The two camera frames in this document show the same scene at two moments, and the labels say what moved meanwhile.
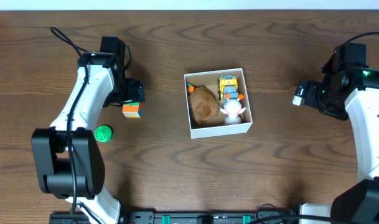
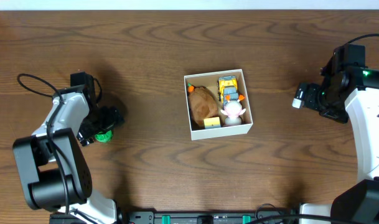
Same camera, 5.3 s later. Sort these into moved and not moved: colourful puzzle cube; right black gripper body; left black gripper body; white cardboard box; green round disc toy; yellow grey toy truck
Moved: colourful puzzle cube; left black gripper body
Not moved: white cardboard box; right black gripper body; yellow grey toy truck; green round disc toy
